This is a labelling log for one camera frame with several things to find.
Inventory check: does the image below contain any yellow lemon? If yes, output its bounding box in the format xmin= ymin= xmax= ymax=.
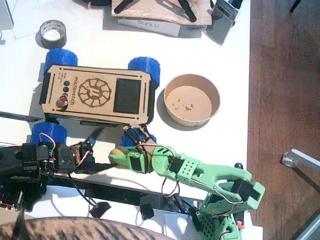
xmin=110 ymin=146 xmax=130 ymax=172

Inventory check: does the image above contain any brown paper bowl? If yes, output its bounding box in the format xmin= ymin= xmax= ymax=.
xmin=163 ymin=74 xmax=222 ymax=127

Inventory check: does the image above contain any blue treaded rover wheel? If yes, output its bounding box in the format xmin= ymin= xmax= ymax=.
xmin=43 ymin=48 xmax=79 ymax=76
xmin=31 ymin=121 xmax=68 ymax=151
xmin=127 ymin=56 xmax=161 ymax=90
xmin=121 ymin=133 xmax=158 ymax=151

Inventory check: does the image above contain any long black flat bar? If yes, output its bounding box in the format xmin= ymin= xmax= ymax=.
xmin=44 ymin=172 xmax=203 ymax=213

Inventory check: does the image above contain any black spring clamp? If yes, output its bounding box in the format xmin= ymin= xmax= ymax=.
xmin=172 ymin=191 xmax=204 ymax=232

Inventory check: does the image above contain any black tape piece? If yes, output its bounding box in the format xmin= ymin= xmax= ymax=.
xmin=139 ymin=203 xmax=155 ymax=221
xmin=89 ymin=201 xmax=112 ymax=219

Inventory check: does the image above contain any rover chassis wooden top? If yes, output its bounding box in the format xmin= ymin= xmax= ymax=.
xmin=38 ymin=64 xmax=156 ymax=129

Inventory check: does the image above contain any thin black strip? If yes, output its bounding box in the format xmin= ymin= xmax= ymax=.
xmin=0 ymin=111 xmax=47 ymax=123

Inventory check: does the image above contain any person striped brown top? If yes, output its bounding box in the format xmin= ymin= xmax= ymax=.
xmin=0 ymin=215 xmax=167 ymax=240

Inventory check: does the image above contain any white SUNLU box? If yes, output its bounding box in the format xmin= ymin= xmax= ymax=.
xmin=117 ymin=17 xmax=181 ymax=38

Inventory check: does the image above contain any white caster wheel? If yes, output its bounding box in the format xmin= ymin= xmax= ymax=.
xmin=281 ymin=151 xmax=299 ymax=168

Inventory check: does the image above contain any white paper sheet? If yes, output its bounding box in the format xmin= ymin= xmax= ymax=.
xmin=11 ymin=0 xmax=43 ymax=40

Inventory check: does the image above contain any black flat leg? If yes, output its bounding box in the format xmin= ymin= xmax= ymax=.
xmin=289 ymin=0 xmax=303 ymax=13
xmin=113 ymin=0 xmax=138 ymax=14
xmin=228 ymin=0 xmax=244 ymax=11
xmin=177 ymin=0 xmax=198 ymax=23

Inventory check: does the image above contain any black round object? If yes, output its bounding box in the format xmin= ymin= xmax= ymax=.
xmin=72 ymin=0 xmax=113 ymax=7

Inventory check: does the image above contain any brown wooden board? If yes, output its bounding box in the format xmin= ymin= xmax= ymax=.
xmin=111 ymin=0 xmax=213 ymax=26

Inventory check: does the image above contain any grey chair leg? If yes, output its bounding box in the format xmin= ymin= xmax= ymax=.
xmin=291 ymin=148 xmax=320 ymax=171

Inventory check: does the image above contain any shiny grey case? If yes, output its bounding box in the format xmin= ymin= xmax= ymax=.
xmin=205 ymin=0 xmax=239 ymax=46

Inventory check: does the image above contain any grey metal bar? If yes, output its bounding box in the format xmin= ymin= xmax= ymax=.
xmin=294 ymin=214 xmax=320 ymax=240

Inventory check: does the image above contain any grey duct tape roll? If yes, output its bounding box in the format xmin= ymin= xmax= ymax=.
xmin=39 ymin=19 xmax=68 ymax=49

